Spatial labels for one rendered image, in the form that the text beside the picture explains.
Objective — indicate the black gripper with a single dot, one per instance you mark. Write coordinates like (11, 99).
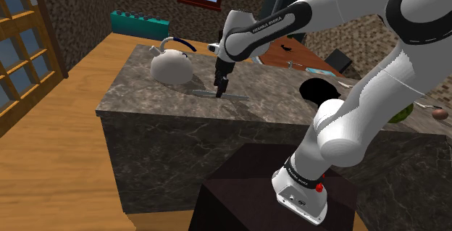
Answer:
(224, 68)

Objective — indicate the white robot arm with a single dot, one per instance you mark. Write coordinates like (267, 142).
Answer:
(374, 82)

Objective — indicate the grey knife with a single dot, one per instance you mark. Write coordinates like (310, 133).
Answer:
(201, 92)

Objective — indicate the red-brown table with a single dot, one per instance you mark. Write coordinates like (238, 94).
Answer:
(300, 55)

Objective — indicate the black bowl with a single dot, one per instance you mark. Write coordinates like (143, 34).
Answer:
(316, 91)

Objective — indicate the teal box with dark knobs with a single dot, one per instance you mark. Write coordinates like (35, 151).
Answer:
(137, 27)

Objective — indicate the dark robot stand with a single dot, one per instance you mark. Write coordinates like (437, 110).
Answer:
(240, 195)

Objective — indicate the green watermelon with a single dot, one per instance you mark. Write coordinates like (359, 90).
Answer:
(401, 116)

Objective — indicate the wooden door with glass panes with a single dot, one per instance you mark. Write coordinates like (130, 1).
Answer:
(24, 78)

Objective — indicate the brown egg-shaped thing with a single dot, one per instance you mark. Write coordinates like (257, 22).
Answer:
(440, 114)

